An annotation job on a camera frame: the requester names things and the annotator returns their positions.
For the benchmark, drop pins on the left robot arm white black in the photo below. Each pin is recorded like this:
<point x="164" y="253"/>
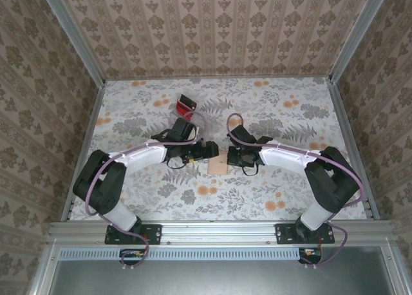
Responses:
<point x="145" y="156"/>

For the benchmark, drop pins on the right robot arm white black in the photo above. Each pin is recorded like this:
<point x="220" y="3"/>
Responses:
<point x="283" y="156"/>

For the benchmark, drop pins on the clear acrylic card organizer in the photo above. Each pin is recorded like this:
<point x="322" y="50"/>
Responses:
<point x="199" y="119"/>

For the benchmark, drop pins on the red card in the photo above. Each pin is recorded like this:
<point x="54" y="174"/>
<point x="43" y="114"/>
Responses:
<point x="183" y="109"/>

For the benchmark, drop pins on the dark maroon card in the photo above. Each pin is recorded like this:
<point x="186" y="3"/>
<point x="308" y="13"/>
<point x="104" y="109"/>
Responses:
<point x="190" y="101"/>

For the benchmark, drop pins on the floral patterned table mat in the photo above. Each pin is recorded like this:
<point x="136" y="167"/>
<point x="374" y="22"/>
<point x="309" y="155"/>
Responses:
<point x="225" y="198"/>

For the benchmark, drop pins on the aluminium mounting beam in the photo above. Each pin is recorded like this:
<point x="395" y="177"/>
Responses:
<point x="219" y="232"/>

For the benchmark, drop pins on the black connector board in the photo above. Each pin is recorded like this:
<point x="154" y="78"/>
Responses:
<point x="310" y="255"/>
<point x="130" y="256"/>

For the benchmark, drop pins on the grey metal panel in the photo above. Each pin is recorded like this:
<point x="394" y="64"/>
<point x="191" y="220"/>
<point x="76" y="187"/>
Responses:
<point x="219" y="279"/>

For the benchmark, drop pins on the aluminium rail thin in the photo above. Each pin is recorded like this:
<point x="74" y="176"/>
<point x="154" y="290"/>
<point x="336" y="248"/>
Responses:
<point x="225" y="79"/>

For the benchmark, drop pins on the aluminium side rail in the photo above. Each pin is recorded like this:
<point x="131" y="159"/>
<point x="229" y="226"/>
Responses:
<point x="92" y="114"/>
<point x="348" y="130"/>

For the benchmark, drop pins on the aluminium frame post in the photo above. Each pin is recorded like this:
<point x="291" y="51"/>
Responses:
<point x="356" y="34"/>
<point x="74" y="34"/>

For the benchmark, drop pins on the aluminium frame bar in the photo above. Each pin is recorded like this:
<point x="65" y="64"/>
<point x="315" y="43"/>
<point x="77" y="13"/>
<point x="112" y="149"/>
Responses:
<point x="396" y="275"/>
<point x="43" y="275"/>

